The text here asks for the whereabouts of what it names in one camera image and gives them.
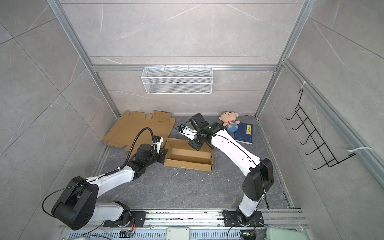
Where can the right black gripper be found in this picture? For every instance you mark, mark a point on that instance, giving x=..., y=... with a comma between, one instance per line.
x=192, y=143

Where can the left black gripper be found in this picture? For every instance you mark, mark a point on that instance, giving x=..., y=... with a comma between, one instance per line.
x=162, y=153

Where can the brown cardboard box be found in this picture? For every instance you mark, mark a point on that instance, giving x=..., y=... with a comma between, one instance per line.
x=182, y=155

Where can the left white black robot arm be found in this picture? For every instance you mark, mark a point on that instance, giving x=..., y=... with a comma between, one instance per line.
x=78, y=204

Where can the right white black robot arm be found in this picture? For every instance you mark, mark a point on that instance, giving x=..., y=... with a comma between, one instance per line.
x=259, y=174

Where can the white electrical box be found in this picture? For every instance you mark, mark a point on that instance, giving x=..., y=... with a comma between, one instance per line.
x=178, y=233

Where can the plush doll striped shirt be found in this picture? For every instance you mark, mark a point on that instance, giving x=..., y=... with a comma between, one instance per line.
x=230, y=121

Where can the flat brown cardboard sheet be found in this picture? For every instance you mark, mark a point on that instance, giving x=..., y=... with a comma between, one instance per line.
x=125, y=130

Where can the dark blue book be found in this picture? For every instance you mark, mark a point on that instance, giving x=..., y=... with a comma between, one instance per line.
x=244, y=134

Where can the pale green container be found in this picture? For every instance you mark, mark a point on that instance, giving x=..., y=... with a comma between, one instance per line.
x=274, y=233

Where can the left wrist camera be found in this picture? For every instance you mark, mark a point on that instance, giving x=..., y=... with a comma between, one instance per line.
x=157, y=142

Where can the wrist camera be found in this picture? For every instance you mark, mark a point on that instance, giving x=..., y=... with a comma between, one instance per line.
x=187, y=131
x=157, y=142

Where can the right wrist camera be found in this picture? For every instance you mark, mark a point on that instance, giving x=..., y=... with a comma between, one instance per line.
x=187, y=131

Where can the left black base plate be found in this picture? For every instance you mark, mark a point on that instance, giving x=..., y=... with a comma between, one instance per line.
x=128, y=220

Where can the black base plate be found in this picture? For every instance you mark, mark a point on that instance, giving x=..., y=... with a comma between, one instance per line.
x=237, y=219
x=128, y=220

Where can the white wire mesh basket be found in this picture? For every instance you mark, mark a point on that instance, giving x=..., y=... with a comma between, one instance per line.
x=177, y=80

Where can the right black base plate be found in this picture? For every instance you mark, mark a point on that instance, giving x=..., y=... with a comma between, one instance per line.
x=237, y=219

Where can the black wire hook rack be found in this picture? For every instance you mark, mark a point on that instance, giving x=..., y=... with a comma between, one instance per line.
x=328, y=158

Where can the aluminium mounting rail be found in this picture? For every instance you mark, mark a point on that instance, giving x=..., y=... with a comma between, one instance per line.
x=292, y=219

